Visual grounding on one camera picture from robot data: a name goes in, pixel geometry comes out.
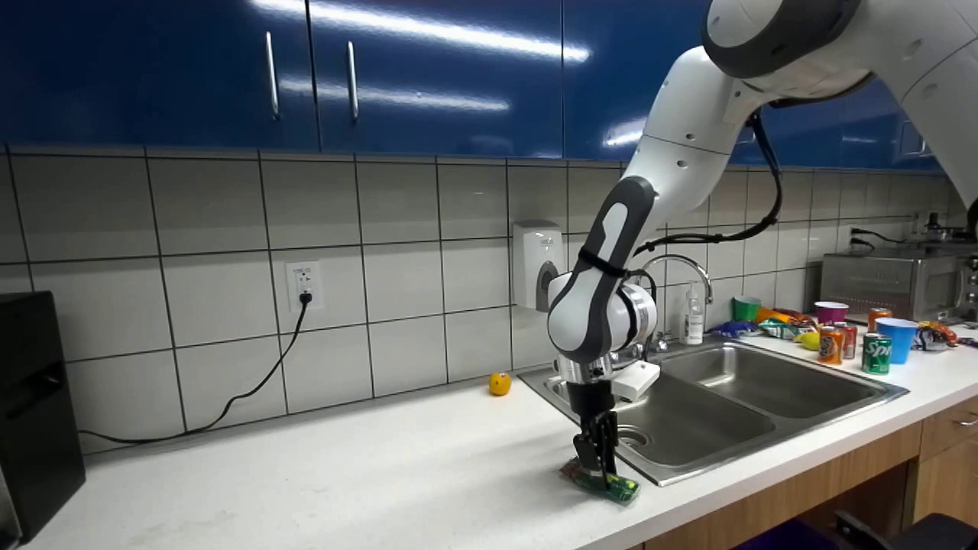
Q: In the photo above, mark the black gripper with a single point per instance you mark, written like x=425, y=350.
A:
x=593, y=408

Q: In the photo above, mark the green snack bar packet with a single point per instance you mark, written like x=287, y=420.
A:
x=605, y=488

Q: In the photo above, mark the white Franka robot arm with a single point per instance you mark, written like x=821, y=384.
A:
x=693, y=143

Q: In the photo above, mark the small yellow lemon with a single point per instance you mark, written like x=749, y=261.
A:
x=498, y=384

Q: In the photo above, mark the stainless steel double sink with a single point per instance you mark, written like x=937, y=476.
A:
x=735, y=402

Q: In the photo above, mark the clear plastic bottle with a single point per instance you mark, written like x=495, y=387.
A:
x=694, y=326

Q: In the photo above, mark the green plastic cup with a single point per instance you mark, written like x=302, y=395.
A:
x=746, y=313

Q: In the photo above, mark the chrome sink faucet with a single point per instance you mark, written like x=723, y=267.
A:
x=693, y=271

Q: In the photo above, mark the colourful snack packets pile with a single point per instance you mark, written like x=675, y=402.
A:
x=783, y=326

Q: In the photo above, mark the orange soda can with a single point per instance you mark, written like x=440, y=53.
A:
x=829, y=346

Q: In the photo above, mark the pink rimmed cup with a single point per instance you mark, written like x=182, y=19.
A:
x=829, y=313

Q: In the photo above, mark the red soda can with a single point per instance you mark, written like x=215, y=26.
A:
x=851, y=340

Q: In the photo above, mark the green soda can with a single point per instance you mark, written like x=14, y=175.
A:
x=876, y=357

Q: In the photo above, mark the blue plastic cup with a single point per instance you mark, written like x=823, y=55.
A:
x=895, y=340

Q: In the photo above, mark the stainless steel toaster oven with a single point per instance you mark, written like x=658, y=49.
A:
x=880, y=287

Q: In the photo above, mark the black chair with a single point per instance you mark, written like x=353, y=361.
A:
x=922, y=534

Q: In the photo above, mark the wooden base cabinet drawer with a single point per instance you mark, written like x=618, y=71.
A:
x=951, y=449

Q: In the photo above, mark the orange snack packet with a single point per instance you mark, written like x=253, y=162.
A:
x=937, y=334

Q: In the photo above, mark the blue cabinet door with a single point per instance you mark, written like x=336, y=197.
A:
x=153, y=71
x=437, y=92

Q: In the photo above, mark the black countertop appliance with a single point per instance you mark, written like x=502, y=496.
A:
x=34, y=408

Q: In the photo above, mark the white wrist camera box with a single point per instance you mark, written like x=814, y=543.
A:
x=638, y=381

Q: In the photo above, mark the white wall soap dispenser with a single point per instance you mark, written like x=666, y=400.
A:
x=534, y=261

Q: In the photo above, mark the white wall power outlet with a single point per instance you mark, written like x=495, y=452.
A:
x=305, y=282

